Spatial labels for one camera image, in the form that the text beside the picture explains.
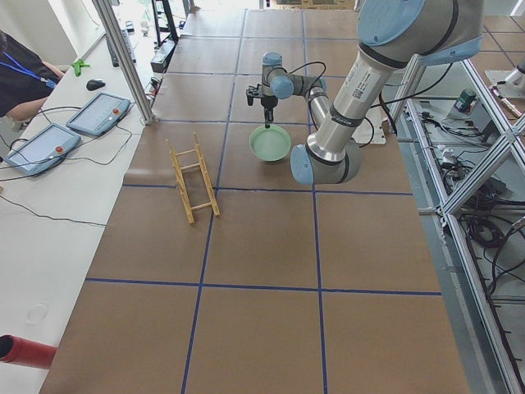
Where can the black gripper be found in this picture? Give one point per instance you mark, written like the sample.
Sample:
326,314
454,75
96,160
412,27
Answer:
268,103

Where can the light green round plate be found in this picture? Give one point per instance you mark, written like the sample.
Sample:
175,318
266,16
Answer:
270,144

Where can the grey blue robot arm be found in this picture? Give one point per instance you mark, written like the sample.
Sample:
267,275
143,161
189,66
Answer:
279,84
390,34

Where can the wooden dish rack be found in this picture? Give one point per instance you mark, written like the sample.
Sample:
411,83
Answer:
193,180

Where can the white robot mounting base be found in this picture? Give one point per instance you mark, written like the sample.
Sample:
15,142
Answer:
371,131

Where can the blue teach pendant far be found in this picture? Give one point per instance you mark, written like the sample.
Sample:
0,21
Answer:
99,115

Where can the blue teach pendant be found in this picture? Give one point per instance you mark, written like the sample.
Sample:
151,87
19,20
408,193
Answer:
44,150
99,115

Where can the black computer mouse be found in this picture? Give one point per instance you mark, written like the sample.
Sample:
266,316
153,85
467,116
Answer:
94,84

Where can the green clamp tool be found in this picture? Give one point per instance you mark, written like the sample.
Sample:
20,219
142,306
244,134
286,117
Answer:
78,66

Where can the blue teach pendant near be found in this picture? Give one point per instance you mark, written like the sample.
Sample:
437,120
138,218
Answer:
44,150

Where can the person in black shirt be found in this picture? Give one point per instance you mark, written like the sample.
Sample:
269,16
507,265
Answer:
26,80

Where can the red cylinder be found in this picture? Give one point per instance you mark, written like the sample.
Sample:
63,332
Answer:
24,352

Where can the aluminium frame post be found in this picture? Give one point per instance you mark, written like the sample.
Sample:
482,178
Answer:
116,38

